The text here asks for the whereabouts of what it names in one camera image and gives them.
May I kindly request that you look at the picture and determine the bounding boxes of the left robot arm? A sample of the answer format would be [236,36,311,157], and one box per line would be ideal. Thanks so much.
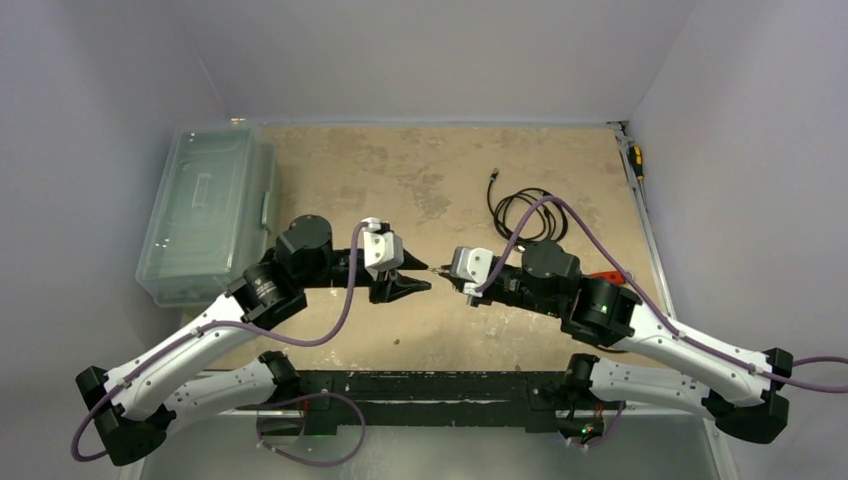
[76,215,430,466]

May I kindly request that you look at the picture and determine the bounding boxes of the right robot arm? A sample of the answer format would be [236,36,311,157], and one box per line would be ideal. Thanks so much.
[438,241,793,444]

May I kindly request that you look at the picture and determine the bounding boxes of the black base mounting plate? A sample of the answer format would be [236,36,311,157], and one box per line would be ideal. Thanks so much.
[256,370,598,435]

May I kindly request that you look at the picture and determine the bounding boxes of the translucent green storage box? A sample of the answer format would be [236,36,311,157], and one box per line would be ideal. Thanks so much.
[135,123,281,308]

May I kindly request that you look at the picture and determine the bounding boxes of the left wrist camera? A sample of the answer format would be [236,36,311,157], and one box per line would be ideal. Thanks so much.
[362,217,404,278]

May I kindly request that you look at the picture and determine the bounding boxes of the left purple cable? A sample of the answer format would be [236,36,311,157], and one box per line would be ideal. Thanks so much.
[70,221,382,462]

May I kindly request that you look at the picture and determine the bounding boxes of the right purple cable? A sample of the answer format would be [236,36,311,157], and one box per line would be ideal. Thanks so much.
[474,194,848,395]

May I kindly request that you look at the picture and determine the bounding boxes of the red handled adjustable wrench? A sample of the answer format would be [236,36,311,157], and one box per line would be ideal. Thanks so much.
[589,270,633,285]

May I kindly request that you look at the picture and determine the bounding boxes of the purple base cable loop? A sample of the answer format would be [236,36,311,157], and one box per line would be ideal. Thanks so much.
[254,390,368,469]

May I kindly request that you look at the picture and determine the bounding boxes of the yellow handled screwdriver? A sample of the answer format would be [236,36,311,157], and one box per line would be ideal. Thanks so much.
[627,145,644,182]

